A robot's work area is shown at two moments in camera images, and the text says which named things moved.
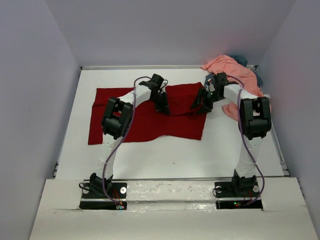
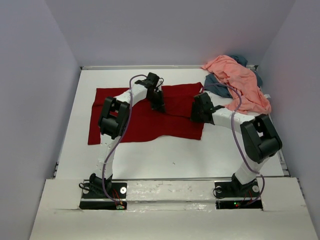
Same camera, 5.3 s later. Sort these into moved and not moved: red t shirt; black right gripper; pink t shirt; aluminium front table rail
Moved: black right gripper
Not moved: red t shirt; aluminium front table rail; pink t shirt
